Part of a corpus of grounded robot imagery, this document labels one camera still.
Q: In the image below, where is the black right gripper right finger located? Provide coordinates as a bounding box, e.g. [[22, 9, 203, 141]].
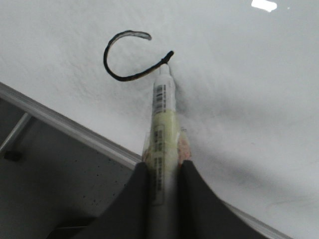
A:
[[177, 160, 265, 239]]

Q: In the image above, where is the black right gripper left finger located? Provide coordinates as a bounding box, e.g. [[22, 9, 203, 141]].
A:
[[47, 162, 149, 239]]

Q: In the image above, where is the white whiteboard marker pen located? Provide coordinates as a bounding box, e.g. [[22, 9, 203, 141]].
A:
[[142, 64, 179, 239]]

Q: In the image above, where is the white whiteboard with metal frame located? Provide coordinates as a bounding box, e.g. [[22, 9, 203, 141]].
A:
[[0, 0, 319, 239]]

